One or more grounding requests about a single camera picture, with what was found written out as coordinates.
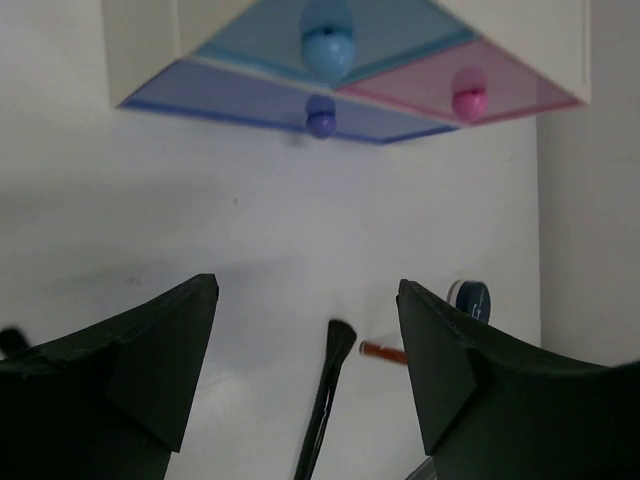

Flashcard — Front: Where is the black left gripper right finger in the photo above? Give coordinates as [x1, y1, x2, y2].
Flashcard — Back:
[397, 280, 639, 479]

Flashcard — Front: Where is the light blue drawer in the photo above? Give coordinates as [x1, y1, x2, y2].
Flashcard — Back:
[195, 1, 478, 88]

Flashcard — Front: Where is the purple drawer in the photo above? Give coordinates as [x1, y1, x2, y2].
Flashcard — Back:
[120, 60, 458, 145]

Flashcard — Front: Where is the pink drawer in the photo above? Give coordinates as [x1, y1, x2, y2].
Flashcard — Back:
[338, 40, 583, 126]

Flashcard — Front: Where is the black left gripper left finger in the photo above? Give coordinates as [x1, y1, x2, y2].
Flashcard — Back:
[1, 274, 219, 479]

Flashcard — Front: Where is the navy round compact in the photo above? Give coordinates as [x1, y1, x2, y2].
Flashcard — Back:
[446, 280, 491, 324]

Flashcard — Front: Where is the black fan makeup brush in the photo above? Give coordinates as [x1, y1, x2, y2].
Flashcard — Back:
[293, 319, 357, 480]

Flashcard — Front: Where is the white drawer cabinet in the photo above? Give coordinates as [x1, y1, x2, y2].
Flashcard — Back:
[101, 0, 592, 130]

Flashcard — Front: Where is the brown lip gloss tube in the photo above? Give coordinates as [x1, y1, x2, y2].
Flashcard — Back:
[359, 341, 408, 366]

